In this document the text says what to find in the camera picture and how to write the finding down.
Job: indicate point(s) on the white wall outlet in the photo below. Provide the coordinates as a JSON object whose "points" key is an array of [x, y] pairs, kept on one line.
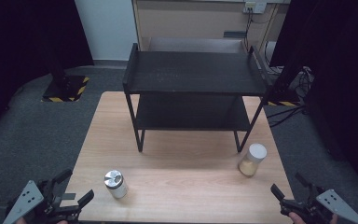
{"points": [[254, 7]]}

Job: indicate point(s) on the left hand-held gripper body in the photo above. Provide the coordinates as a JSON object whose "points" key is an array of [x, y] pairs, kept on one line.
{"points": [[24, 199]]}

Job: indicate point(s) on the beige wooden cabinet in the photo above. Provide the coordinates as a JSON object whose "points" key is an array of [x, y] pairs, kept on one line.
{"points": [[192, 21]]}

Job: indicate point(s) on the white-lid jar yellow powder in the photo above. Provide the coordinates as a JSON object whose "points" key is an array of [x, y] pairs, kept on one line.
{"points": [[251, 162]]}

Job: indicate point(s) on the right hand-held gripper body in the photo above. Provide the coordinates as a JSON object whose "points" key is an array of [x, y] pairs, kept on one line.
{"points": [[332, 205]]}

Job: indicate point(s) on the black curtain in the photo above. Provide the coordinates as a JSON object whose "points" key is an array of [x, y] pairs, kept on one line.
{"points": [[18, 46], [338, 77]]}

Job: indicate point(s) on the grey tape piece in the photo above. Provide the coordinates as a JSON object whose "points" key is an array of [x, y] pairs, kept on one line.
{"points": [[68, 196]]}

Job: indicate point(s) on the black stand base hazard stripes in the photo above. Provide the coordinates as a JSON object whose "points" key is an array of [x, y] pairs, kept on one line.
{"points": [[284, 99], [63, 88]]}

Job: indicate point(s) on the person's left hand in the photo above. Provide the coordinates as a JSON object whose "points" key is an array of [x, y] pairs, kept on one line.
{"points": [[21, 221]]}

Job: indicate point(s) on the black two-tier shelf rack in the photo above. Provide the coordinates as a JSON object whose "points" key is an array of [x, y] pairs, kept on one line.
{"points": [[192, 71]]}

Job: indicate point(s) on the person's right hand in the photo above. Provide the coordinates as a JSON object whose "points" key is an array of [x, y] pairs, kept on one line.
{"points": [[295, 219]]}

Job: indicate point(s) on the silver-lid jar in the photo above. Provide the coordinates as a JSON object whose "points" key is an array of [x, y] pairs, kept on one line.
{"points": [[118, 188]]}

